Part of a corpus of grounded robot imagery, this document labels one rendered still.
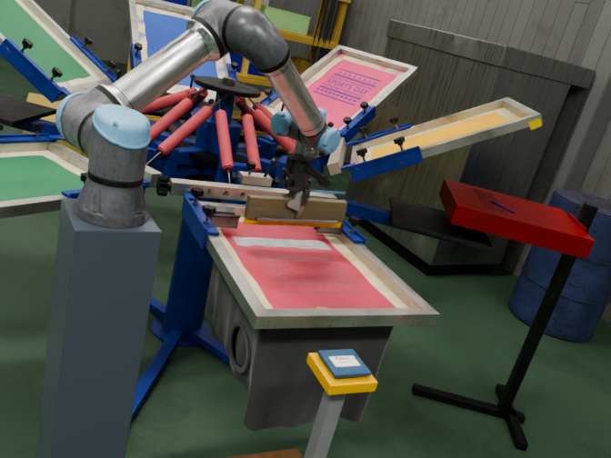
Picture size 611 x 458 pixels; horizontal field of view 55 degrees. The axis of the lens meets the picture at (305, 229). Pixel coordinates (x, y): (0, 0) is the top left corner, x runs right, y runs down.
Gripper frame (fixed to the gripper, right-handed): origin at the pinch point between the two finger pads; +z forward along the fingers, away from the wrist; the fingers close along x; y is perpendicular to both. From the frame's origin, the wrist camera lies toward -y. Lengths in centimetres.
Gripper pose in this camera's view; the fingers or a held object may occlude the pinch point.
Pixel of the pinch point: (296, 212)
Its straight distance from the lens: 195.0
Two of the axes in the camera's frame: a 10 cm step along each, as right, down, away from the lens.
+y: -8.9, -0.6, -4.5
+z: -2.4, 9.1, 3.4
